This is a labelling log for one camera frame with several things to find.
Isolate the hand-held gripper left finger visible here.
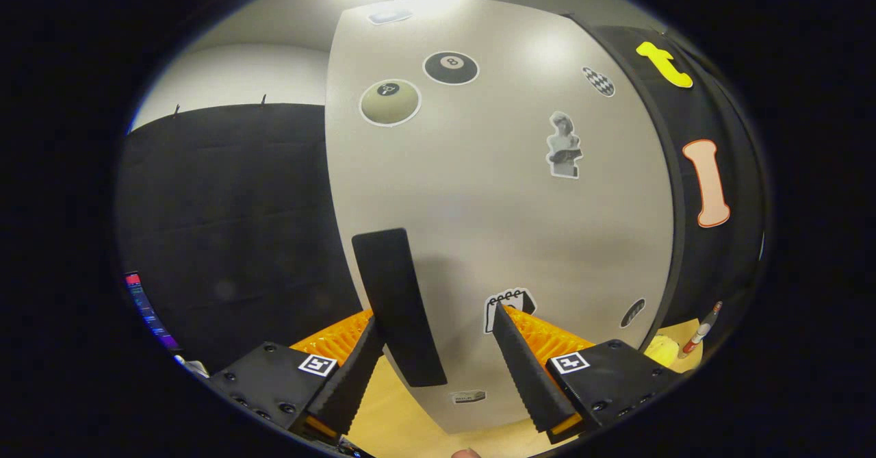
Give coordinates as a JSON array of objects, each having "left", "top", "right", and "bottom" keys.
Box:
[{"left": 205, "top": 314, "right": 385, "bottom": 445}]

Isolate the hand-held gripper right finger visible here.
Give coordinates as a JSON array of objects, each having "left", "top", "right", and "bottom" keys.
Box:
[{"left": 491, "top": 302, "right": 685, "bottom": 445}]

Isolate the dark grey shoe cabinet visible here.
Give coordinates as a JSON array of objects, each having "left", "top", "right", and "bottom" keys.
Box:
[{"left": 561, "top": 12, "right": 688, "bottom": 349}]

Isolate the yellow plush toy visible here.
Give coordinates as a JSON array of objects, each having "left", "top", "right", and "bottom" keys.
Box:
[{"left": 643, "top": 335, "right": 680, "bottom": 368}]

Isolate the red and white pen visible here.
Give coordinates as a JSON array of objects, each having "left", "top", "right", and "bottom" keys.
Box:
[{"left": 681, "top": 301, "right": 723, "bottom": 357}]

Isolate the black backdrop cloth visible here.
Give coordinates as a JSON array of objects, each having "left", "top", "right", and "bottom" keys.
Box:
[{"left": 116, "top": 23, "right": 767, "bottom": 373}]

